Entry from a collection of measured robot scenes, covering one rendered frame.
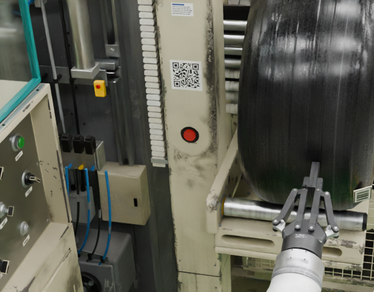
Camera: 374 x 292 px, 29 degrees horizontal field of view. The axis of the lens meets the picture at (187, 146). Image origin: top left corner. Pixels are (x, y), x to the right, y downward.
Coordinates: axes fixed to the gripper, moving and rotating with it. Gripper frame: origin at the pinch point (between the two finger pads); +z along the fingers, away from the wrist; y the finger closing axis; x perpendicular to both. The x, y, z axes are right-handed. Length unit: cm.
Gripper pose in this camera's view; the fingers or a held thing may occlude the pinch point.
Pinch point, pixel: (313, 179)
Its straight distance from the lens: 149.2
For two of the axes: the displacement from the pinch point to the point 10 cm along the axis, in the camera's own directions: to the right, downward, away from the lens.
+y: -9.6, -0.9, 2.5
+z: 2.4, -7.1, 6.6
